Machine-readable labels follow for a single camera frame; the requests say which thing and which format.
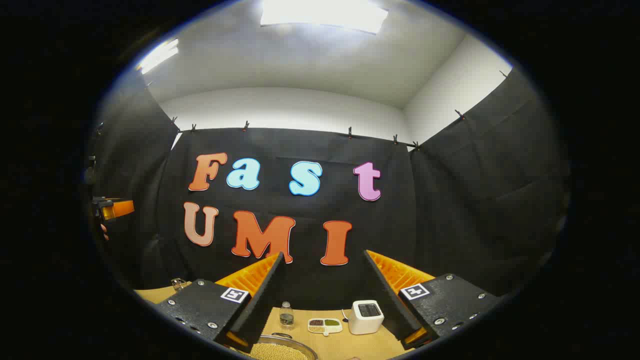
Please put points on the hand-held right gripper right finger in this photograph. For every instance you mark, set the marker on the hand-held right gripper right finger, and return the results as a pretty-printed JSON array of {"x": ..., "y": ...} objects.
[{"x": 387, "y": 300}]

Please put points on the white divided dish of beans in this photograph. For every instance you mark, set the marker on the white divided dish of beans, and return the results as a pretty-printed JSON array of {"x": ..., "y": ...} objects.
[{"x": 325, "y": 326}]

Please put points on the row of cloth clips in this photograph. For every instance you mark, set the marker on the row of cloth clips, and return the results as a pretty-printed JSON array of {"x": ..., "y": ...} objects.
[{"x": 245, "y": 125}]

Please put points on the white toaster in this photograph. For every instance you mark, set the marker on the white toaster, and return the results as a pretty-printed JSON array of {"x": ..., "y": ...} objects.
[{"x": 365, "y": 320}]

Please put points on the pile of yellow soybeans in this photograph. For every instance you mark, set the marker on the pile of yellow soybeans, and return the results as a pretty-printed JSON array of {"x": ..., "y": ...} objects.
[{"x": 277, "y": 354}]

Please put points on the large ceiling light panel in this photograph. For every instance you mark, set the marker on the large ceiling light panel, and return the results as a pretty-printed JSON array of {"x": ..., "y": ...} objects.
[{"x": 325, "y": 15}]

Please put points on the small ceiling light panel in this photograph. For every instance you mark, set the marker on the small ceiling light panel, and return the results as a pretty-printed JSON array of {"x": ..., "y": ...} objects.
[{"x": 159, "y": 54}]

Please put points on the clear plastic water bottle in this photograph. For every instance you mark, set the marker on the clear plastic water bottle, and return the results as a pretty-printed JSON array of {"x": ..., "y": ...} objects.
[{"x": 286, "y": 316}]

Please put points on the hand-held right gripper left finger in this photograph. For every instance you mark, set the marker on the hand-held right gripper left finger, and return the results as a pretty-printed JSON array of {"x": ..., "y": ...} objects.
[{"x": 262, "y": 300}]

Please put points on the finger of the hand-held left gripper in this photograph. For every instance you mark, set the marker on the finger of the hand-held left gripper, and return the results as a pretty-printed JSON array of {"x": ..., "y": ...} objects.
[{"x": 122, "y": 207}]

